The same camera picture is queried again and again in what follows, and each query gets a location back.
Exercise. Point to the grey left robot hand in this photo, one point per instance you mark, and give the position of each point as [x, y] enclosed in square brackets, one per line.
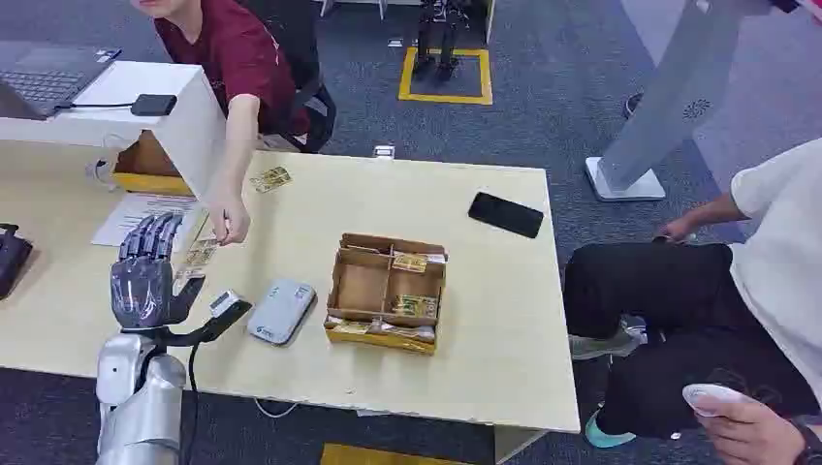
[141, 292]

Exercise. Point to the person in white shirt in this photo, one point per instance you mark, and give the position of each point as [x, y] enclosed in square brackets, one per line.
[770, 269]

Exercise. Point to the black smartphone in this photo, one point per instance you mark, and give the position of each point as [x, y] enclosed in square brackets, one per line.
[505, 214]

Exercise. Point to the white desk riser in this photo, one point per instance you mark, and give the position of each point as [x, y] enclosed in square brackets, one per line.
[148, 83]

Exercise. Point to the white paper sheet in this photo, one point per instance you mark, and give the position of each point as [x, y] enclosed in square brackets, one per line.
[138, 215]

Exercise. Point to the person's hand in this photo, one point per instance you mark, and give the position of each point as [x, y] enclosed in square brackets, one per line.
[230, 218]
[674, 230]

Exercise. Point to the black device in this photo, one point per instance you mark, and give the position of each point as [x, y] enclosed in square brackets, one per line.
[11, 257]

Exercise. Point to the grey card reader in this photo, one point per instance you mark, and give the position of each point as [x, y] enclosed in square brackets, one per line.
[281, 311]

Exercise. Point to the black wristwatch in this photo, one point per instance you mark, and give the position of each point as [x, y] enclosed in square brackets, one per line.
[810, 443]

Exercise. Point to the person's hand with watch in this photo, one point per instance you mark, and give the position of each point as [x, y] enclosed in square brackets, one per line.
[751, 433]

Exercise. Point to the wooden card box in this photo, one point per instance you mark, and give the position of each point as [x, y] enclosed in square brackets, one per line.
[385, 295]

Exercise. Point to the grey shoe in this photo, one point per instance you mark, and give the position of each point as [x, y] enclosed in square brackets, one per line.
[603, 343]

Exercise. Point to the person in red shirt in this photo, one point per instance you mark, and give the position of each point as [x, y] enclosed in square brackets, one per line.
[241, 54]

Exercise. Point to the black power adapter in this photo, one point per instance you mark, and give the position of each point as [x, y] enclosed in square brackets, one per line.
[153, 104]

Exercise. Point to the grey laptop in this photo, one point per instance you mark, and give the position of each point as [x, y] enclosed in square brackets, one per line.
[45, 77]

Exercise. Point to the white handheld device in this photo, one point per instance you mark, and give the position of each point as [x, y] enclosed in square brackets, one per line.
[709, 393]

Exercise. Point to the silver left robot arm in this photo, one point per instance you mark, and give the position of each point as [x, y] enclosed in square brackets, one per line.
[144, 404]

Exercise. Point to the black office chair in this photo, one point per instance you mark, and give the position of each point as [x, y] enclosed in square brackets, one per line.
[308, 96]

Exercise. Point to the black robot legs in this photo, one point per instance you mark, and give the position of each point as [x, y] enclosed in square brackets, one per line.
[440, 38]

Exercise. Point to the white floor stand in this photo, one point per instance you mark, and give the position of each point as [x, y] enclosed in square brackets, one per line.
[668, 90]

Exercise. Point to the small white floor box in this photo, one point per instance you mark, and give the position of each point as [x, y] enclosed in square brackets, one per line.
[384, 151]

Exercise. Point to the yellow cardboard box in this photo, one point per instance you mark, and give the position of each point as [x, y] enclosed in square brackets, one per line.
[144, 173]

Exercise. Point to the teal shoe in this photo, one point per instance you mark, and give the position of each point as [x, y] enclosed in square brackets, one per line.
[603, 436]

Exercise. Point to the row of stacked cards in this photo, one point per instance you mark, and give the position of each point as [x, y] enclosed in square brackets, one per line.
[385, 329]

